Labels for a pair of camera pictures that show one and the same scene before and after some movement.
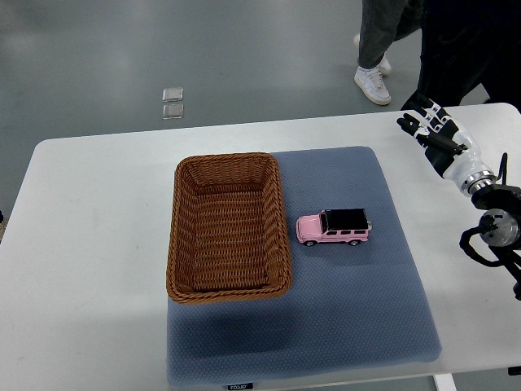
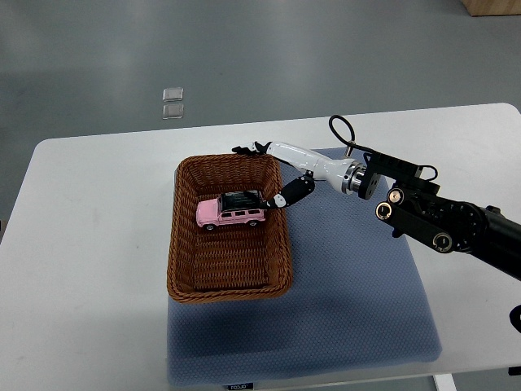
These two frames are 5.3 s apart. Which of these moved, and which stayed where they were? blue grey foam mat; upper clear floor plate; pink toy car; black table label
Moved: pink toy car
Stayed: upper clear floor plate; blue grey foam mat; black table label
